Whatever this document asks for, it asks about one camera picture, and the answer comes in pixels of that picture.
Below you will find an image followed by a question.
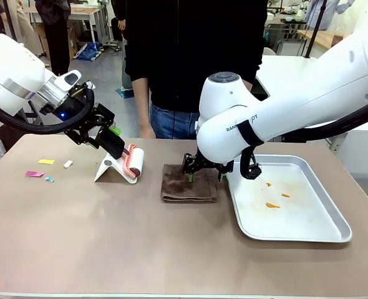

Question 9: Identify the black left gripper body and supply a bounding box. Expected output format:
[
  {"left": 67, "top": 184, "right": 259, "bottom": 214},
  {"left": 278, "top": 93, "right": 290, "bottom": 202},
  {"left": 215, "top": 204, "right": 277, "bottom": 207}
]
[{"left": 56, "top": 96, "right": 115, "bottom": 138}]

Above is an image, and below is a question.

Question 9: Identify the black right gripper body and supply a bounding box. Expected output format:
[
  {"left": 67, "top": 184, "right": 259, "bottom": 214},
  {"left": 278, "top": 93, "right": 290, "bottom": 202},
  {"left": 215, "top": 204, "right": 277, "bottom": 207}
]
[{"left": 193, "top": 152, "right": 225, "bottom": 171}]

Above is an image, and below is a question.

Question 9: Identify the brown cloth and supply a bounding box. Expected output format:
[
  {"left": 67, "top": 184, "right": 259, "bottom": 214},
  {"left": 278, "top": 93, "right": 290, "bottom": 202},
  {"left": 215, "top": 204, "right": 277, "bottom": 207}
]
[{"left": 160, "top": 164, "right": 218, "bottom": 204}]

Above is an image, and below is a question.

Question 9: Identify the lint roller with black handle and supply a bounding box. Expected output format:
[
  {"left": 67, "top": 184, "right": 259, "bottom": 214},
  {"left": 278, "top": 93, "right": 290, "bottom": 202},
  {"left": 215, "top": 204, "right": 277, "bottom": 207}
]
[{"left": 97, "top": 126, "right": 145, "bottom": 184}]

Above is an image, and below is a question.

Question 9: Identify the person's right forearm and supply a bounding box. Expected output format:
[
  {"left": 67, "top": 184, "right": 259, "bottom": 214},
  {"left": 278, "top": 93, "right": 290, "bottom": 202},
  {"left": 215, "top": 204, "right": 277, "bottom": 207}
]
[{"left": 132, "top": 77, "right": 152, "bottom": 131}]

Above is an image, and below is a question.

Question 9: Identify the person's right hand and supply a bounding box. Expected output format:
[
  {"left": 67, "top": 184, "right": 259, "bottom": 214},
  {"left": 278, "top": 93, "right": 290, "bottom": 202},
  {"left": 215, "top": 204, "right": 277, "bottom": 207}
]
[{"left": 139, "top": 123, "right": 157, "bottom": 140}]

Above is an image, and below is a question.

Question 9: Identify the white lint roller stand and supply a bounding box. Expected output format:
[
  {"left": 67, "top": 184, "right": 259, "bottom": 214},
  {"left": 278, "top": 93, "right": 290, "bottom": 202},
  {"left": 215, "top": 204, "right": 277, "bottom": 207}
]
[{"left": 93, "top": 154, "right": 140, "bottom": 184}]

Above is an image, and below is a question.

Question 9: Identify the bystander in blue jeans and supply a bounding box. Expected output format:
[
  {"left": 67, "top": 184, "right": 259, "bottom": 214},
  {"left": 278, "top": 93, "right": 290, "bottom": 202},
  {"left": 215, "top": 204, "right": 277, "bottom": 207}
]
[{"left": 111, "top": 0, "right": 135, "bottom": 91}]

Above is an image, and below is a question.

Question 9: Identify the blue plastic bag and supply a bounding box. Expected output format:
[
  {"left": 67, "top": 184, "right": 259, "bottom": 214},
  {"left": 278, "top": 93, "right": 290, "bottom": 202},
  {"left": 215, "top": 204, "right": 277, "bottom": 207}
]
[{"left": 76, "top": 42, "right": 102, "bottom": 62}]

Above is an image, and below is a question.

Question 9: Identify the bystander in black trousers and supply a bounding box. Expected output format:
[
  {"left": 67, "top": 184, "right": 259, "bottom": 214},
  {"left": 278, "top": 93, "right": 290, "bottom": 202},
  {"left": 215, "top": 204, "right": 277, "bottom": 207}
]
[{"left": 36, "top": 0, "right": 71, "bottom": 75}]

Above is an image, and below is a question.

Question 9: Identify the silver metal tray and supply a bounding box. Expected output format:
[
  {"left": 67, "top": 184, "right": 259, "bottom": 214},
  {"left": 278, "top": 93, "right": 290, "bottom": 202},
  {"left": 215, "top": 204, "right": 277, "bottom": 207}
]
[{"left": 226, "top": 154, "right": 353, "bottom": 243}]

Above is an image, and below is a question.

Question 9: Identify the bystander in beige trousers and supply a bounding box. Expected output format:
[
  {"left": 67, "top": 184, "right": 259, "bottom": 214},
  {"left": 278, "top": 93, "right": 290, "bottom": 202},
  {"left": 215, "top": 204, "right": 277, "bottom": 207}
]
[{"left": 2, "top": 0, "right": 51, "bottom": 68}]

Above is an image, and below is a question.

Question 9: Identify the wooden background table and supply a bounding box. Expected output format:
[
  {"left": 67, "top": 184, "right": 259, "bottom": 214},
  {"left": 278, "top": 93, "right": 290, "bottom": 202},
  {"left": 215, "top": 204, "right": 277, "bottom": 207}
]
[{"left": 23, "top": 6, "right": 101, "bottom": 44}]

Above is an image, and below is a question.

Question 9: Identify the person in black hoodie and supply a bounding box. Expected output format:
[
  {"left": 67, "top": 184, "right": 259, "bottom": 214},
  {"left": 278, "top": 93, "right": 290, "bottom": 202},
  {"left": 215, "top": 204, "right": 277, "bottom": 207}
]
[{"left": 121, "top": 0, "right": 268, "bottom": 140}]

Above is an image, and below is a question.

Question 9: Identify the light wooden workbench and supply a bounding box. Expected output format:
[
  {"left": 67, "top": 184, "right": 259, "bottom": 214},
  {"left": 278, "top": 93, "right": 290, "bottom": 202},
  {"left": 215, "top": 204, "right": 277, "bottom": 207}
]
[{"left": 296, "top": 29, "right": 350, "bottom": 50}]

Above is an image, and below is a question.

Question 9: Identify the black vertical pole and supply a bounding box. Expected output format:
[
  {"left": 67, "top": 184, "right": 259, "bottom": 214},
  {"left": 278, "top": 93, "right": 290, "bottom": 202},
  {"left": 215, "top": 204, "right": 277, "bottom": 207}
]
[{"left": 305, "top": 0, "right": 327, "bottom": 59}]

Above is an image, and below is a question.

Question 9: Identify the bystander in light blue shirt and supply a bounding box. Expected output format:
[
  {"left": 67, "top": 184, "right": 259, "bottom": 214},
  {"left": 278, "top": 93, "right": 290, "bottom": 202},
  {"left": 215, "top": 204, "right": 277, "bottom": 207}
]
[{"left": 305, "top": 0, "right": 347, "bottom": 31}]

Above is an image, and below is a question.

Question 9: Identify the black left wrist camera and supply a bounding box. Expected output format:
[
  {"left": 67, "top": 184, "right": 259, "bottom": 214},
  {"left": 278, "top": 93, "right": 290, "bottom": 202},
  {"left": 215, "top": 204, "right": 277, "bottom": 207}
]
[{"left": 69, "top": 81, "right": 96, "bottom": 101}]

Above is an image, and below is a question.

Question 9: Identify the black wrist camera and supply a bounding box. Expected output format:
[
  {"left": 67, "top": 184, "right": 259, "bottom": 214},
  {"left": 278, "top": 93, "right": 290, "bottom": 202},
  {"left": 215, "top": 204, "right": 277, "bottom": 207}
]
[
  {"left": 245, "top": 161, "right": 263, "bottom": 181},
  {"left": 69, "top": 81, "right": 96, "bottom": 101}
]

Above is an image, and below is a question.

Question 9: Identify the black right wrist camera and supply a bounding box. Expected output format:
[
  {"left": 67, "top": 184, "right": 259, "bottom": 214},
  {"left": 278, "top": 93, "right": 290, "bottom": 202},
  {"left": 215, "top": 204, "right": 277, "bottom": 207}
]
[{"left": 245, "top": 161, "right": 263, "bottom": 181}]

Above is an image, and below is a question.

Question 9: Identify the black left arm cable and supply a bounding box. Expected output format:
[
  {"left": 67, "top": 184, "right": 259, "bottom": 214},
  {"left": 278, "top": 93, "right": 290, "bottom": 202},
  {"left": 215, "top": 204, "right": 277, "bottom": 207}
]
[{"left": 0, "top": 88, "right": 97, "bottom": 135}]

